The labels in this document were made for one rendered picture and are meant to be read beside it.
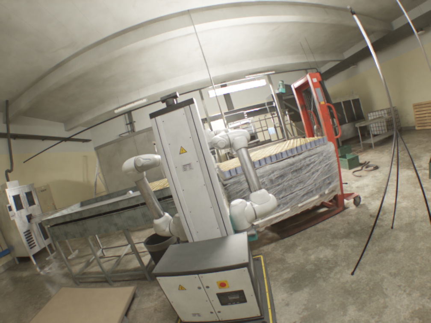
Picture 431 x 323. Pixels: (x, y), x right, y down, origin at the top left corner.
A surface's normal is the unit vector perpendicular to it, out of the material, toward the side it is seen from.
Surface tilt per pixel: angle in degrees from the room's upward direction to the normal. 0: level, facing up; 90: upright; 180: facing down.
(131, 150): 90
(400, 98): 90
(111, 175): 90
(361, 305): 0
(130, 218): 90
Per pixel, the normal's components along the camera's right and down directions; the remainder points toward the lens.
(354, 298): -0.28, -0.96
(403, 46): -0.96, 0.28
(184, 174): -0.12, 0.11
